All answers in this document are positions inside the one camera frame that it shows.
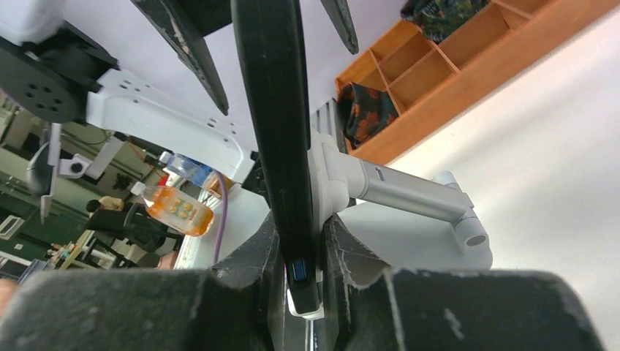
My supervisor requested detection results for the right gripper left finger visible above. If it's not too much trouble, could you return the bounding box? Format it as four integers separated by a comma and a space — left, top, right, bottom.
1, 216, 284, 350

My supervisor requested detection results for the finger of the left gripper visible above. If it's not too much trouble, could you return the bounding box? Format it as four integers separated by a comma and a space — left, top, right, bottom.
320, 0, 360, 55
132, 1, 230, 115

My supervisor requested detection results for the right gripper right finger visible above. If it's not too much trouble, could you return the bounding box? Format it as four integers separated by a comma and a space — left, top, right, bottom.
322, 216, 603, 350

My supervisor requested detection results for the black phone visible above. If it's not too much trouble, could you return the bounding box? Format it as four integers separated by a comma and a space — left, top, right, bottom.
231, 1, 320, 314

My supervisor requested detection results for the white folding phone stand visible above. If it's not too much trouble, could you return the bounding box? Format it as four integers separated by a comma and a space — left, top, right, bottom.
285, 128, 494, 322

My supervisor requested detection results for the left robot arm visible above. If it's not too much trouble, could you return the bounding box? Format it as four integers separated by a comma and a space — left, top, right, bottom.
1, 1, 311, 185

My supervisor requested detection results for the floral cloth roll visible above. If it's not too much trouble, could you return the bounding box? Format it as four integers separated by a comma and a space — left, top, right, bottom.
336, 83, 399, 149

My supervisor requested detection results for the orange drink bottle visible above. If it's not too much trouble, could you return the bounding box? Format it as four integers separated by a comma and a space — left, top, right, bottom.
131, 182, 213, 236

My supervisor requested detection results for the orange wooden organizer tray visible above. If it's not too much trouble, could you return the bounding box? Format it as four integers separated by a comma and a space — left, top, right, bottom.
335, 1, 619, 165

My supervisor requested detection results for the blue cap bottle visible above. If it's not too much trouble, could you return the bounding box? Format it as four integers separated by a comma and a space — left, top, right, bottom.
159, 151, 219, 189

